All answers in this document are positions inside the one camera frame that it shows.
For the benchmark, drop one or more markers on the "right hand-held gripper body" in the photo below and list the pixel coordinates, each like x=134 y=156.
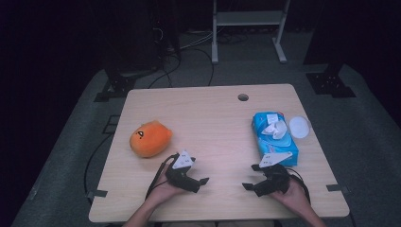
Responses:
x=275 y=183

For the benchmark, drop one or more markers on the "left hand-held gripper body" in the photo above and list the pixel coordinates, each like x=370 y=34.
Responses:
x=181 y=179

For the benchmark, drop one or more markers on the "blue wet wipe pack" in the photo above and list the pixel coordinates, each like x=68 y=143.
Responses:
x=272 y=148

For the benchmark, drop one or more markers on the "white wet wipe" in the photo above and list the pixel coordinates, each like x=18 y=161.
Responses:
x=275 y=130

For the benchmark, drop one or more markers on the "orange plush toy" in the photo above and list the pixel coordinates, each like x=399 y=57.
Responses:
x=151 y=140

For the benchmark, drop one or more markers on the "person's left hand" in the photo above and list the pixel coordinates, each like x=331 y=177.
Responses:
x=162 y=194

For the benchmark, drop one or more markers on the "person's right hand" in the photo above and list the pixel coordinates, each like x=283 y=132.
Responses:
x=296 y=195

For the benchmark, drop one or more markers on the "white oval plastic lid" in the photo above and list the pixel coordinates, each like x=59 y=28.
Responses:
x=299 y=126

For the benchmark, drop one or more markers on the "dark tape strip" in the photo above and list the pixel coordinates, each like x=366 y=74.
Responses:
x=337 y=188
x=97 y=193

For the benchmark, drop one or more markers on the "black stand base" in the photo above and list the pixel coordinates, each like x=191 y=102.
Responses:
x=118 y=86
x=331 y=84

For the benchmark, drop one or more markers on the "black floor tape frame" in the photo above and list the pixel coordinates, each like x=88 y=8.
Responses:
x=108 y=124

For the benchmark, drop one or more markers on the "white metal stand frame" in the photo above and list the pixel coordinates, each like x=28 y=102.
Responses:
x=249 y=18

